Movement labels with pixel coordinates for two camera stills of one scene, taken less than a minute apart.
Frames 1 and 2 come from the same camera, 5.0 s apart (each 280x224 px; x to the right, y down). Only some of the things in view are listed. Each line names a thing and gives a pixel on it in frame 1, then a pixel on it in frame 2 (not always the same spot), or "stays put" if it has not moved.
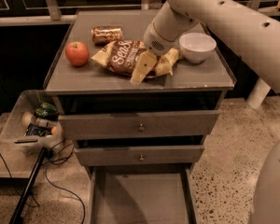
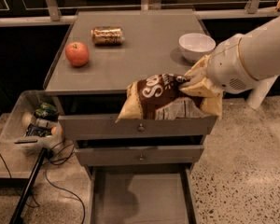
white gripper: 154,42 → 226,66
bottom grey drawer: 141,194 stays put
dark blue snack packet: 40,131 stays put
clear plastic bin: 35,125 stays put
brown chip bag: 122,57 → 161,97
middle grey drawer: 133,155 stays put
